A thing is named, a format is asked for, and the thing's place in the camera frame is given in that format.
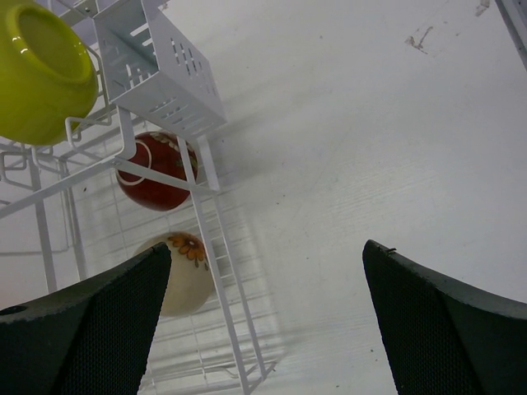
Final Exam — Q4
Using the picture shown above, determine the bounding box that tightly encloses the lime green bowl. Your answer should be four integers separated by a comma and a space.
1, 1, 98, 146

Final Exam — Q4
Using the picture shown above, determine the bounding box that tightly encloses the white perforated cutlery holder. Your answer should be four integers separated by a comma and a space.
93, 1, 226, 139

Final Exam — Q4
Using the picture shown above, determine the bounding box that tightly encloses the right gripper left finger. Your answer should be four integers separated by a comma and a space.
1, 243, 171, 394

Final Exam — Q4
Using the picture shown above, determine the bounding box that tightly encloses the dark red bowl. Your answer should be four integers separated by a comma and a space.
114, 131, 200, 212

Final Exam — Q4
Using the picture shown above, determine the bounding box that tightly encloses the white wire dish rack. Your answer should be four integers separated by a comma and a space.
1, 1, 276, 394

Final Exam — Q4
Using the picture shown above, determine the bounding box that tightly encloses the beige flower pattern bowl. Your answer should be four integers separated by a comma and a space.
134, 231, 215, 317

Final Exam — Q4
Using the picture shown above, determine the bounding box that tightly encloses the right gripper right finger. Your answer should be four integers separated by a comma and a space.
362, 240, 526, 394

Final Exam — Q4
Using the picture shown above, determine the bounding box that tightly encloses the aluminium table rail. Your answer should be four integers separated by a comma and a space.
495, 0, 527, 68

